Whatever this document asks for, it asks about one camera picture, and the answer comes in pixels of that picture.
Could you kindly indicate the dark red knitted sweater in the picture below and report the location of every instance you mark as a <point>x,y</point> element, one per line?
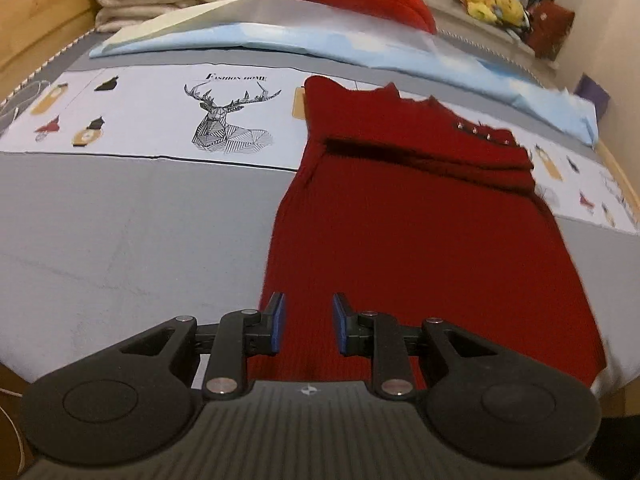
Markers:
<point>400,220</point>

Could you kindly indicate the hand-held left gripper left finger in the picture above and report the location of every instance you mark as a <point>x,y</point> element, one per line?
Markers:
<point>279,322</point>

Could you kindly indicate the dark red cushion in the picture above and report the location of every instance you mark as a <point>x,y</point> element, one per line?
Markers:
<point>550,30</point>

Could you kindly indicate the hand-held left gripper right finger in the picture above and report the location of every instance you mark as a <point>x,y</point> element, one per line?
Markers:
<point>340,325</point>

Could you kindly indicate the yellow bear plush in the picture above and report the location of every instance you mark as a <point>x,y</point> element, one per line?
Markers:
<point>510,10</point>

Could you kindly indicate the white window sill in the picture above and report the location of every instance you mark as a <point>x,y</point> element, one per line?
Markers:
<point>450,15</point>

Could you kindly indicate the grey printed bed sheet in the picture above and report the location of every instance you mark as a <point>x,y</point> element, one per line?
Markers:
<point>125,235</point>

